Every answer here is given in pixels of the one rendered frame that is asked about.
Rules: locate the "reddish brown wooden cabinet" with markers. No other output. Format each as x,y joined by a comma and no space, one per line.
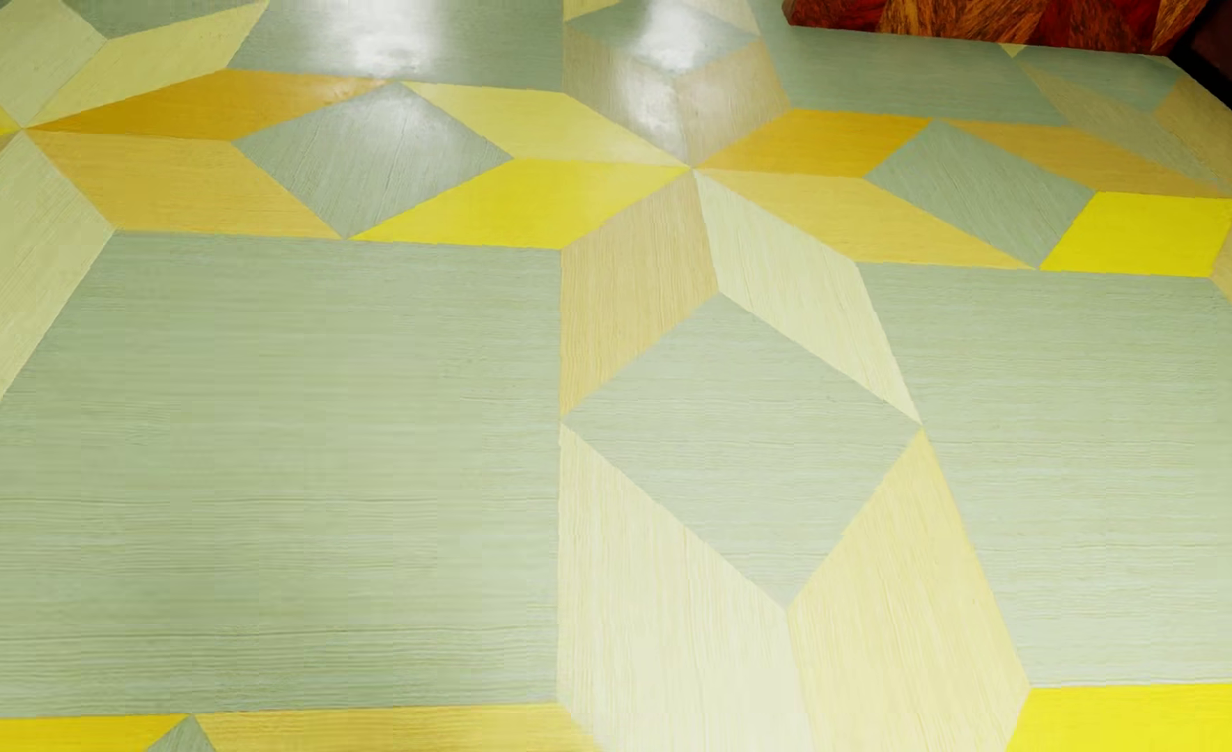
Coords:
992,16

